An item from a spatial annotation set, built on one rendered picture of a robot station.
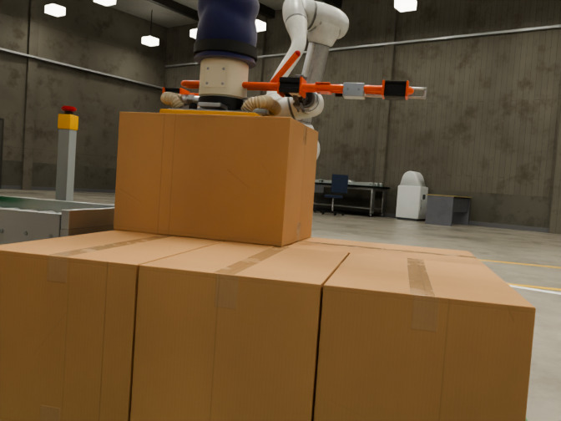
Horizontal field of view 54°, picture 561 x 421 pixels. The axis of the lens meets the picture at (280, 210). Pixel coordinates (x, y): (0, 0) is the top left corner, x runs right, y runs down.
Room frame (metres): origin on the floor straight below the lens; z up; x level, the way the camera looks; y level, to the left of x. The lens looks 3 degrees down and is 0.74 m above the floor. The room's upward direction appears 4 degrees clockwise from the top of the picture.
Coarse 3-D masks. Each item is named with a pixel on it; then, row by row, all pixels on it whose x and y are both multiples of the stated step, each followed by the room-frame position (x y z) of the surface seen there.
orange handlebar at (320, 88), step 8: (184, 80) 1.97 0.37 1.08; (192, 80) 1.96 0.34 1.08; (192, 88) 2.00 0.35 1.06; (248, 88) 1.92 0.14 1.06; (256, 88) 1.91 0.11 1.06; (264, 88) 1.90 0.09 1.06; (272, 88) 1.89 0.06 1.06; (304, 88) 1.86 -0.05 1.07; (312, 88) 1.86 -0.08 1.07; (320, 88) 1.85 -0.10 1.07; (328, 88) 1.84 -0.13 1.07; (336, 88) 1.84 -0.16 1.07; (368, 88) 1.81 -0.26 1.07; (376, 88) 1.81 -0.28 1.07; (408, 88) 1.79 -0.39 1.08
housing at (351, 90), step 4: (344, 84) 1.83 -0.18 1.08; (348, 84) 1.83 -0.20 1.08; (352, 84) 1.82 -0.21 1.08; (356, 84) 1.82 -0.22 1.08; (360, 84) 1.82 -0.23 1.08; (364, 84) 1.82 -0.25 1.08; (344, 88) 1.83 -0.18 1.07; (348, 88) 1.82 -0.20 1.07; (352, 88) 1.82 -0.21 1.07; (356, 88) 1.82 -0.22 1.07; (360, 88) 1.82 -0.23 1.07; (344, 92) 1.83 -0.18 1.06; (348, 92) 1.83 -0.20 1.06; (352, 92) 1.82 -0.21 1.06; (356, 92) 1.82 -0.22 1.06; (360, 92) 1.82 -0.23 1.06; (364, 92) 1.83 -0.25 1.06; (344, 96) 1.84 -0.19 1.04; (348, 96) 1.83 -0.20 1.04; (352, 96) 1.83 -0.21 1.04; (356, 96) 1.82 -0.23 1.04; (360, 96) 1.82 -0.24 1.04; (364, 96) 1.85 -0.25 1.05
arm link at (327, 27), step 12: (324, 12) 2.51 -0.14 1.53; (336, 12) 2.54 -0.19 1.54; (312, 24) 2.52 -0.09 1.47; (324, 24) 2.52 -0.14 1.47; (336, 24) 2.54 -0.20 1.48; (348, 24) 2.59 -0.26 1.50; (312, 36) 2.56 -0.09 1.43; (324, 36) 2.54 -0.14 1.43; (336, 36) 2.57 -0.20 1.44; (312, 48) 2.58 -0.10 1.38; (324, 48) 2.57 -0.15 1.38; (312, 60) 2.58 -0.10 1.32; (324, 60) 2.59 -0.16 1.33; (312, 72) 2.59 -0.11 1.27; (300, 120) 2.63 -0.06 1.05
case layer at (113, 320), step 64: (0, 256) 1.24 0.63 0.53; (64, 256) 1.20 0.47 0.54; (128, 256) 1.26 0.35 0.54; (192, 256) 1.34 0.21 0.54; (256, 256) 1.42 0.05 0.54; (320, 256) 1.51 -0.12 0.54; (384, 256) 1.62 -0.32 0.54; (448, 256) 1.74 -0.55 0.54; (0, 320) 1.24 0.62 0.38; (64, 320) 1.20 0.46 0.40; (128, 320) 1.17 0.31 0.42; (192, 320) 1.14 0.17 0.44; (256, 320) 1.11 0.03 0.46; (320, 320) 1.11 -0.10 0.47; (384, 320) 1.05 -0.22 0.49; (448, 320) 1.03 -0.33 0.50; (512, 320) 1.01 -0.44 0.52; (0, 384) 1.23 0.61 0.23; (64, 384) 1.20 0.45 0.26; (128, 384) 1.17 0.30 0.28; (192, 384) 1.14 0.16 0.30; (256, 384) 1.11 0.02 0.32; (320, 384) 1.08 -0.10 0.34; (384, 384) 1.05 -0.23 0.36; (448, 384) 1.03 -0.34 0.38; (512, 384) 1.00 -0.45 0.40
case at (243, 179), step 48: (144, 144) 1.82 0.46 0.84; (192, 144) 1.77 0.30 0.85; (240, 144) 1.73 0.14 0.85; (288, 144) 1.69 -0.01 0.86; (144, 192) 1.82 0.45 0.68; (192, 192) 1.77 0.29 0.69; (240, 192) 1.72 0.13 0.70; (288, 192) 1.71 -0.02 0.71; (240, 240) 1.72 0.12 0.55; (288, 240) 1.75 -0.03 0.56
